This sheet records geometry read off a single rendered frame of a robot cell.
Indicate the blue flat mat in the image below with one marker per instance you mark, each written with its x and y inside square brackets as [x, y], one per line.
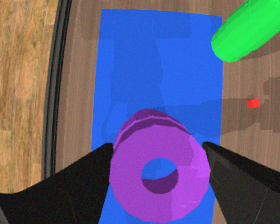
[160, 60]

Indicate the small red cube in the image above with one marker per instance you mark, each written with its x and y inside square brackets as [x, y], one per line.
[253, 103]

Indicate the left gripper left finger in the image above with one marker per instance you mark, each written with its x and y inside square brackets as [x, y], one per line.
[74, 195]

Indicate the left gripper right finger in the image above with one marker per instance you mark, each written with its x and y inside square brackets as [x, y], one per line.
[247, 192]

